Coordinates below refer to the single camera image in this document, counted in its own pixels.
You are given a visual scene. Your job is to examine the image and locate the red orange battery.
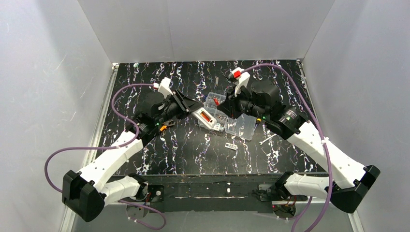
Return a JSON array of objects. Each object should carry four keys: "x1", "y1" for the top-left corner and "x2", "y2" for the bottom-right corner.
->
[{"x1": 213, "y1": 98, "x2": 220, "y2": 106}]

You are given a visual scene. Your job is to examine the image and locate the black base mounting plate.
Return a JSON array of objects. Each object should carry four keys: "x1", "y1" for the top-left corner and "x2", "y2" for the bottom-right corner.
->
[{"x1": 105, "y1": 174, "x2": 324, "y2": 214}]

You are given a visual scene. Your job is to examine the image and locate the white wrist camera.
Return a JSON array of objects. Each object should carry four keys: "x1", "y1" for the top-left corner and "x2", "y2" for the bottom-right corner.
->
[
  {"x1": 153, "y1": 77, "x2": 174, "y2": 99},
  {"x1": 231, "y1": 67, "x2": 250, "y2": 97}
]

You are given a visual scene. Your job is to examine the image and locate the clear plastic screw organizer box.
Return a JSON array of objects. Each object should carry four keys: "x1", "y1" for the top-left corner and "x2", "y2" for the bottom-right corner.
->
[{"x1": 204, "y1": 92, "x2": 256, "y2": 141}]

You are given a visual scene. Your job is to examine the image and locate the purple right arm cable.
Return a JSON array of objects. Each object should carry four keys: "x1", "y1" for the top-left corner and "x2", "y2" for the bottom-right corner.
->
[{"x1": 243, "y1": 63, "x2": 334, "y2": 232}]

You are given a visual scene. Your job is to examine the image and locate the small silver wrench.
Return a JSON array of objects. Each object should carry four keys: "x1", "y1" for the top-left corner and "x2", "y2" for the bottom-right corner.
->
[{"x1": 259, "y1": 134, "x2": 276, "y2": 145}]

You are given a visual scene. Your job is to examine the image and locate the white AC remote control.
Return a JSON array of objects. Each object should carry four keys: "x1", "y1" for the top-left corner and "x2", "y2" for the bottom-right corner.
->
[{"x1": 192, "y1": 107, "x2": 217, "y2": 130}]

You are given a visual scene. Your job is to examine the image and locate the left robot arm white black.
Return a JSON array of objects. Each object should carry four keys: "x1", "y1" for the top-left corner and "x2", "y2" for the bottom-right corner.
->
[{"x1": 62, "y1": 90, "x2": 203, "y2": 222}]

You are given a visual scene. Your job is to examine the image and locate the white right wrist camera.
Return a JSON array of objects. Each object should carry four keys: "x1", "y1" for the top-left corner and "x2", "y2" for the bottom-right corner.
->
[{"x1": 231, "y1": 67, "x2": 250, "y2": 97}]

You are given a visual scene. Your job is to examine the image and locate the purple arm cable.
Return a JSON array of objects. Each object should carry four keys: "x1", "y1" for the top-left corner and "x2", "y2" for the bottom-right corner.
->
[
  {"x1": 243, "y1": 63, "x2": 334, "y2": 232},
  {"x1": 44, "y1": 83, "x2": 167, "y2": 231}
]

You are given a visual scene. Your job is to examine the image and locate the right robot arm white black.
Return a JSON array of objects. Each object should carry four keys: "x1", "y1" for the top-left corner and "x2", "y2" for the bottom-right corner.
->
[{"x1": 217, "y1": 81, "x2": 381, "y2": 213}]

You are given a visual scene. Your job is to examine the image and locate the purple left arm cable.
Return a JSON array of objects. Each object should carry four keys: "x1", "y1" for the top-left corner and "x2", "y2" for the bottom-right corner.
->
[{"x1": 44, "y1": 83, "x2": 167, "y2": 231}]

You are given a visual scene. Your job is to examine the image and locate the orange handled pliers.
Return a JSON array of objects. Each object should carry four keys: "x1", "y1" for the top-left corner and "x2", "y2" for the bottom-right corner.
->
[{"x1": 154, "y1": 119, "x2": 176, "y2": 136}]

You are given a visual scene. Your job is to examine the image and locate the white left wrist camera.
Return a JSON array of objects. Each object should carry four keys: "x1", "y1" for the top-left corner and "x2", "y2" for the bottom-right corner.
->
[{"x1": 153, "y1": 77, "x2": 174, "y2": 99}]

